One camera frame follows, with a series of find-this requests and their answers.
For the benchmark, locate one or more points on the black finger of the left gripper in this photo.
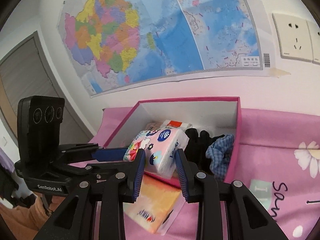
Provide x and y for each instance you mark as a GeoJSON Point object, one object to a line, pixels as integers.
{"type": "Point", "coordinates": [106, 170]}

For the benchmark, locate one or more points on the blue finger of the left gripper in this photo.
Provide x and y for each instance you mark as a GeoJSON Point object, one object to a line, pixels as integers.
{"type": "Point", "coordinates": [109, 154]}

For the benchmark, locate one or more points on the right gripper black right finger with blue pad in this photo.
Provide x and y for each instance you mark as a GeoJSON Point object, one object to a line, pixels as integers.
{"type": "Point", "coordinates": [224, 207]}

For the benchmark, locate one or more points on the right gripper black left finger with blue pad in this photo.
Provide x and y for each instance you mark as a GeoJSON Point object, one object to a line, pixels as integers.
{"type": "Point", "coordinates": [95, 206]}

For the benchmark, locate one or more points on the pink cartoon tissue pack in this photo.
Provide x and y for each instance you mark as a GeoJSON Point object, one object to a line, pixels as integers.
{"type": "Point", "coordinates": [160, 146]}

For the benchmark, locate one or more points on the white red wipes packet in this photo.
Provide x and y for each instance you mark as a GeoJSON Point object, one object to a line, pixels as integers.
{"type": "Point", "coordinates": [168, 124]}

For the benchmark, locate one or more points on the brown soft item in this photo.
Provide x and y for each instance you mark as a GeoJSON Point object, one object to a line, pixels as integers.
{"type": "Point", "coordinates": [153, 126]}

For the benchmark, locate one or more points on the purple cloth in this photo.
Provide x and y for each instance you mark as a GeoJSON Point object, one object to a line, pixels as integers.
{"type": "Point", "coordinates": [6, 162]}

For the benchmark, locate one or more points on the pastel tissue pack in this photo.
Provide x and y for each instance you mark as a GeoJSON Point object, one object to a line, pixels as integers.
{"type": "Point", "coordinates": [156, 207]}

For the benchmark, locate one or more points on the pink floral tablecloth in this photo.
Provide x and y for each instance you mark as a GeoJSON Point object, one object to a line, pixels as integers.
{"type": "Point", "coordinates": [278, 160]}

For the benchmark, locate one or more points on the blue checked scrunchie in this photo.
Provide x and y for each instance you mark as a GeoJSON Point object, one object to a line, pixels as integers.
{"type": "Point", "coordinates": [219, 153]}

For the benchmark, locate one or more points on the black glove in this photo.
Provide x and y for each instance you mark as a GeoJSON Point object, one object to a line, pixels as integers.
{"type": "Point", "coordinates": [197, 146]}

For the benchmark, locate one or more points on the grey brown door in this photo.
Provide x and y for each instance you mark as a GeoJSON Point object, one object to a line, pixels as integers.
{"type": "Point", "coordinates": [25, 72]}

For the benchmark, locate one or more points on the pink storage box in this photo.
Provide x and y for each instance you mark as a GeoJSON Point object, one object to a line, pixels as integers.
{"type": "Point", "coordinates": [218, 115]}

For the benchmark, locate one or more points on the colourful wall map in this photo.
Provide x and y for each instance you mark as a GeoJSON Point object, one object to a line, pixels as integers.
{"type": "Point", "coordinates": [115, 44]}

